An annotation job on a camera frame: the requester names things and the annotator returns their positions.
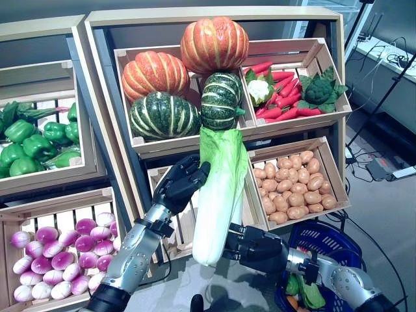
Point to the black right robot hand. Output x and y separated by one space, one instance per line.
260 250

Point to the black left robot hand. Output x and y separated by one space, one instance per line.
177 188

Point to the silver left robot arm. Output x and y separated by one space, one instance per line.
130 260

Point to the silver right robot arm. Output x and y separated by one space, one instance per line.
344 282

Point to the blue plastic shopping basket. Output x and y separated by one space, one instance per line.
352 256

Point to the wooden crate with pumpkins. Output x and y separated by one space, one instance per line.
169 146

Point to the small green vegetable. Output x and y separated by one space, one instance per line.
292 282

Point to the wooden slatted cabbage crate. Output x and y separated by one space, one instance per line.
183 235

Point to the small orange fruit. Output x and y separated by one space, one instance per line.
292 302

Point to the heap of brown potatoes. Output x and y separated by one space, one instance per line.
292 188

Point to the wide green striped pumpkin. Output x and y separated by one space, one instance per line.
162 117

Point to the round green striped pumpkin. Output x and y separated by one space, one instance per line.
221 97

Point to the wooden crate with potatoes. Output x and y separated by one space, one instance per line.
334 175

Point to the orange striped pumpkin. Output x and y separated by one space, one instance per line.
214 45
152 76

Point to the white cauliflower with leaves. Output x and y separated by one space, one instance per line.
258 89

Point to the wooden crate with turnips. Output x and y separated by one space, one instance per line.
48 203

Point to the heap of purple white turnips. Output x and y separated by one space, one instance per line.
58 260

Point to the heap of red carrots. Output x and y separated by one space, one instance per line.
286 97

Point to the grey box on floor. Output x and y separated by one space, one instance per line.
380 169

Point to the heap of green peppers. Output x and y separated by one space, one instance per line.
35 146

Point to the green broccoli with leaves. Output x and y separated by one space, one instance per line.
320 91

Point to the wooden crate with carrots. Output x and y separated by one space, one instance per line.
279 48

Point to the large wooden display shelf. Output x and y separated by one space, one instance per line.
211 15

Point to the dark leafy greens bunch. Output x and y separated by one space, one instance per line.
16 112

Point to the wooden crate with peppers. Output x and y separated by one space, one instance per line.
35 79

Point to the black slanted tripod stand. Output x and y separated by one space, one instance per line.
383 99

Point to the long white desk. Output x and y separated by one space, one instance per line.
386 87

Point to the wooden side display shelf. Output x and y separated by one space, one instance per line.
35 29

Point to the black router with antennas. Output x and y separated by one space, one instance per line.
364 37

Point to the black thin light stand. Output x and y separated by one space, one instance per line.
355 22

